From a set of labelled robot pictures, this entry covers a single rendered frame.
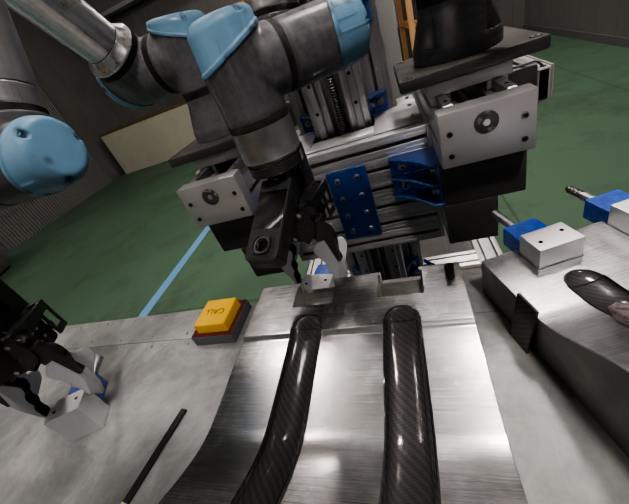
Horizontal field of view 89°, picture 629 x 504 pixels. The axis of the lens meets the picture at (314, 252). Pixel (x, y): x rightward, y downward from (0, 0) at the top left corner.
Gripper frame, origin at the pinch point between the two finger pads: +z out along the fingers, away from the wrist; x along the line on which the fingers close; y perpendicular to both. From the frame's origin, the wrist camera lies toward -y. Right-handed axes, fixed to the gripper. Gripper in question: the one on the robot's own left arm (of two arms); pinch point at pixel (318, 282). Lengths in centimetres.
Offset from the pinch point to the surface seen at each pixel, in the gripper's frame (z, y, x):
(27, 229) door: 74, 211, 639
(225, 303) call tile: 1.0, -4.0, 16.8
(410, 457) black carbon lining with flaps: -3.4, -22.8, -17.2
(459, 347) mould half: -4.0, -13.0, -20.5
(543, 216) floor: 85, 138, -53
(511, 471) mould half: -4.1, -22.5, -23.7
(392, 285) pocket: -2.4, -3.1, -12.5
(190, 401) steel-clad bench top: 4.7, -19.4, 15.1
